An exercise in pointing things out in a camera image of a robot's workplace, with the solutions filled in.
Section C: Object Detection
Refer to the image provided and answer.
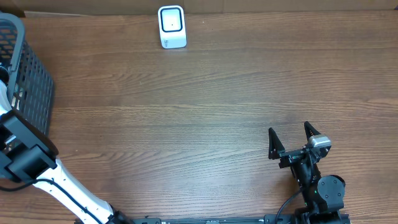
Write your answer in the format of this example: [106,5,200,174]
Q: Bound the grey plastic mesh basket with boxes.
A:
[1,12,55,136]

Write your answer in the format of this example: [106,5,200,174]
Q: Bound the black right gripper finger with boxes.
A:
[304,121,321,141]
[269,128,285,159]

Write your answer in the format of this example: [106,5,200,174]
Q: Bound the white barcode scanner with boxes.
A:
[157,5,187,49]

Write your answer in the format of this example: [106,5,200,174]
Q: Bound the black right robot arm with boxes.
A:
[264,121,351,224]

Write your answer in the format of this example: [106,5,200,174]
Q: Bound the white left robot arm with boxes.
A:
[1,67,131,223]

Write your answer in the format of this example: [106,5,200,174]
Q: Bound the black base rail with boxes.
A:
[131,214,351,224]

